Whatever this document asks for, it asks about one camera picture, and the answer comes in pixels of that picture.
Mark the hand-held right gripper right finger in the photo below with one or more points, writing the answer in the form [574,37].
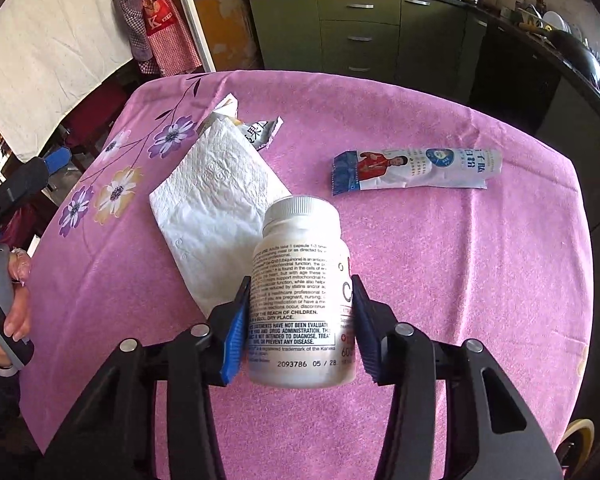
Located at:
[367,335]

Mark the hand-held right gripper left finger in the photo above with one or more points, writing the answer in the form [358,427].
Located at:
[232,340]

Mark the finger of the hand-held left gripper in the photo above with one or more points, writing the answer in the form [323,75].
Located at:
[25,180]

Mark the white pill bottle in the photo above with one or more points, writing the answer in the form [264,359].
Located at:
[300,270]

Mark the yellow round bin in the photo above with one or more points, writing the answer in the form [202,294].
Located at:
[580,432]

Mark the person's left hand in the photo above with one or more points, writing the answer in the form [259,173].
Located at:
[19,267]

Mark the dark red wooden chair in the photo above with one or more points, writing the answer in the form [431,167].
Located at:
[95,110]

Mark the pink floral tablecloth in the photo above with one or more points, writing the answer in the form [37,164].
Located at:
[455,260]

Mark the white hanging cloth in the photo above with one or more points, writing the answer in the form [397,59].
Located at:
[55,60]

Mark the white paper tissue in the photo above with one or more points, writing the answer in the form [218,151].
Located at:
[215,195]

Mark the blue and white sachet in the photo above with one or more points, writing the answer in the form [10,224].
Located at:
[430,167]

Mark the purple checked apron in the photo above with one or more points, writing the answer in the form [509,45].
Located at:
[130,15]

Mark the red checked apron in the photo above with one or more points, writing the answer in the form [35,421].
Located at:
[165,25]

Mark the crumpled silver snack packet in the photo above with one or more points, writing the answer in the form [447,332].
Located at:
[257,132]

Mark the dark base cabinets under sink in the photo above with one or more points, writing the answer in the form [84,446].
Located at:
[545,110]

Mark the green drawer base cabinets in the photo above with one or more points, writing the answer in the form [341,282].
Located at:
[360,35]

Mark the large black wok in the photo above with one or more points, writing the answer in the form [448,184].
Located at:
[577,60]

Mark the dish rack with plates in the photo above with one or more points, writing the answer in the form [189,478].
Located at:
[550,20]

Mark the group of condiment bottles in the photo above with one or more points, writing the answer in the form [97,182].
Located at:
[530,1]

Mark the sliding door frame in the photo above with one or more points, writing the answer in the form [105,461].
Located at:
[192,15]

